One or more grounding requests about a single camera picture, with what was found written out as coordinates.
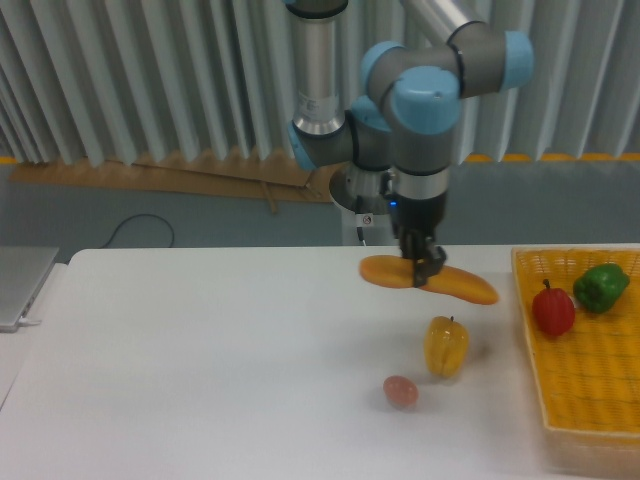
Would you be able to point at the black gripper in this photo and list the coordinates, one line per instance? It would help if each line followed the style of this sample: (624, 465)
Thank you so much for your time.
(412, 220)

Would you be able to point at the long orange bread loaf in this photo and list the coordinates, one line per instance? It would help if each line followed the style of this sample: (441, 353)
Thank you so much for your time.
(396, 273)

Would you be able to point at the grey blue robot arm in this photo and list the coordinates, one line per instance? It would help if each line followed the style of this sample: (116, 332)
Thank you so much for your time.
(400, 126)

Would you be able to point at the yellow bell pepper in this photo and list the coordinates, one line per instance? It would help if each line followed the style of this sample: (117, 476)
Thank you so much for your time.
(445, 346)

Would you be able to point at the brown egg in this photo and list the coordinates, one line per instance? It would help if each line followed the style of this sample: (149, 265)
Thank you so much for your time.
(400, 391)

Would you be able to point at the red bell pepper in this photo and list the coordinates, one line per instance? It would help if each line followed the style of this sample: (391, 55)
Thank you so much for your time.
(553, 310)

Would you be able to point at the green bell pepper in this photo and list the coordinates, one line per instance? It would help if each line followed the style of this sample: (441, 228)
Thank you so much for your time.
(599, 288)

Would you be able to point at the yellow woven basket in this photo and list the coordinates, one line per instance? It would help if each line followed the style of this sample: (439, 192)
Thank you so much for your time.
(587, 380)

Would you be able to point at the brown cardboard sheet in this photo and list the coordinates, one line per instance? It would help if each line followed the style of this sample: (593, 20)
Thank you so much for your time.
(274, 180)

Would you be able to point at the silver laptop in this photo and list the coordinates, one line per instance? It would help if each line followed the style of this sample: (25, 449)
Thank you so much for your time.
(24, 270)

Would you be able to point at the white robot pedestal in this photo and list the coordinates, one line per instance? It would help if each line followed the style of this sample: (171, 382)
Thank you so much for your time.
(375, 205)

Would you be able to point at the white laptop cable plug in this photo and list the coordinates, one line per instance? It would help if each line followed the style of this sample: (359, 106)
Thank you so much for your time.
(25, 322)

